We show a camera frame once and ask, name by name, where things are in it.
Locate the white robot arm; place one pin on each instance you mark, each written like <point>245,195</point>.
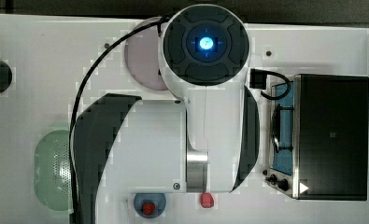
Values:
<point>128,152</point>

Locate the lilac round plate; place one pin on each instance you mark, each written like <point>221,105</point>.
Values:
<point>141,58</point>

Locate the blue bowl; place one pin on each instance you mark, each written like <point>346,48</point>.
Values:
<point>158,198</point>

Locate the small red strawberry toy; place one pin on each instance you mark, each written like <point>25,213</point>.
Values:
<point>148,208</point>

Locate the black toaster oven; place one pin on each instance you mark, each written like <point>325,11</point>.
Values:
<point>319,139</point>

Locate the green perforated colander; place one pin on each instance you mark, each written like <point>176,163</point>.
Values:
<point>52,177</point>

